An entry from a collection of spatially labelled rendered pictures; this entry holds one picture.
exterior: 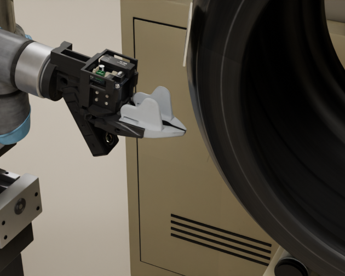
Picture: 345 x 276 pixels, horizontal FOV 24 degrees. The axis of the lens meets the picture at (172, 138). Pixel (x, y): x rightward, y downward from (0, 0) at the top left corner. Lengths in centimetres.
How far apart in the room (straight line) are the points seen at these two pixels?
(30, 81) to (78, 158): 172
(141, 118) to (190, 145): 86
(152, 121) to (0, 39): 26
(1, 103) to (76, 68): 16
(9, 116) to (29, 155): 166
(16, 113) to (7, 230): 40
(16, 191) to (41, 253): 90
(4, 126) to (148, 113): 27
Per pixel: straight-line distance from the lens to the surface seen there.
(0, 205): 156
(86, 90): 110
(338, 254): 95
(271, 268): 112
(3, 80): 119
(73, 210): 262
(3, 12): 147
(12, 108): 124
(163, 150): 200
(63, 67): 113
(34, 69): 115
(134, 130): 110
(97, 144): 117
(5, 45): 118
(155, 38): 185
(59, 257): 245
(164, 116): 112
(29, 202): 163
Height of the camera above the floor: 161
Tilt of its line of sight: 33 degrees down
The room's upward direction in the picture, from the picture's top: straight up
